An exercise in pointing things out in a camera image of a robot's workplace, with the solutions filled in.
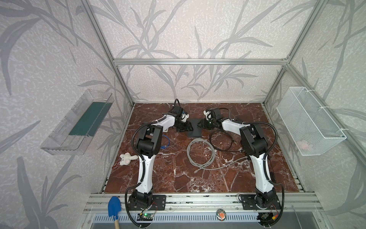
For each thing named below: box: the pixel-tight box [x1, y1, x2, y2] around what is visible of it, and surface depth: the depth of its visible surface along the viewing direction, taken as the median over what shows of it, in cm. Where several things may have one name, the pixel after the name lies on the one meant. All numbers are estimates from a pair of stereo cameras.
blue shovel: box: [107, 196, 122, 229], surface depth 74 cm
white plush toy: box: [119, 152, 139, 167], surface depth 88 cm
